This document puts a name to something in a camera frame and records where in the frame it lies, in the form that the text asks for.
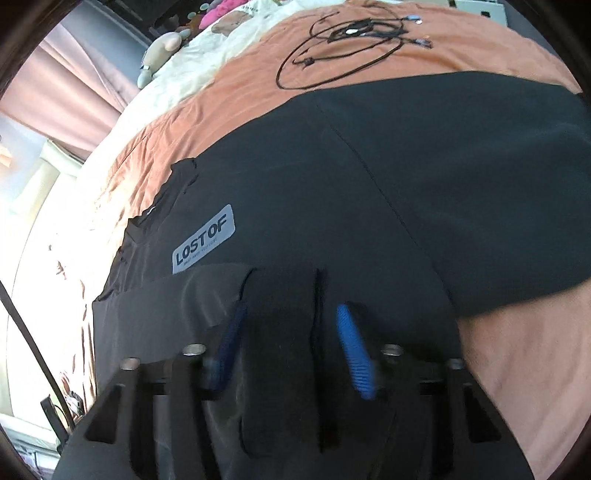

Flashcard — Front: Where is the black t-shirt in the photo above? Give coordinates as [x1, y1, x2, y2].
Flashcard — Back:
[54, 69, 591, 480]

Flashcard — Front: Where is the black cable bundle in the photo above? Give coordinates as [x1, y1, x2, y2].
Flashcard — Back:
[276, 11, 435, 91]

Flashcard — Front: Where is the beige plush toy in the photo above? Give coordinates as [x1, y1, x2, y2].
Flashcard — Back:
[137, 31, 191, 89]

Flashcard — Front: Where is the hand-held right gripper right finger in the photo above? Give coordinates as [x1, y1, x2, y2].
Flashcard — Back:
[335, 302, 533, 480]

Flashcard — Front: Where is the pink curtain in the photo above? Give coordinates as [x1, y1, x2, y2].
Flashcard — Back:
[0, 18, 155, 162]

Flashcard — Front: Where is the pink plush toy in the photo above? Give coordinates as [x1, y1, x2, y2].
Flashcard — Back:
[201, 0, 242, 27]

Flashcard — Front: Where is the white printed quilt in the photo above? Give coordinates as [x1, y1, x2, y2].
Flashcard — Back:
[134, 0, 356, 121]

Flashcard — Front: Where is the brown blanket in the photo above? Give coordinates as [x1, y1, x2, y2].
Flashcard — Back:
[46, 0, 585, 477]

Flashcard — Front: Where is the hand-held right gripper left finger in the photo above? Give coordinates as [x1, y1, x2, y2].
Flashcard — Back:
[54, 301, 250, 480]

